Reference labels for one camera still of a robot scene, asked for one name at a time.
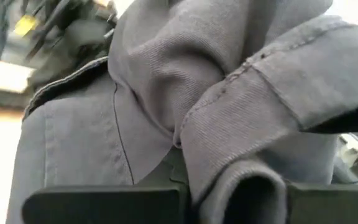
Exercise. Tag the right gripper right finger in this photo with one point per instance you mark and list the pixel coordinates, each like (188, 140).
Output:
(331, 205)

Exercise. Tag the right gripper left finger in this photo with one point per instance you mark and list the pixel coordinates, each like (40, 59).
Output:
(104, 205)

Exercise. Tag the dark grey jacket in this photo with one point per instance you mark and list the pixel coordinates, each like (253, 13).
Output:
(166, 77)

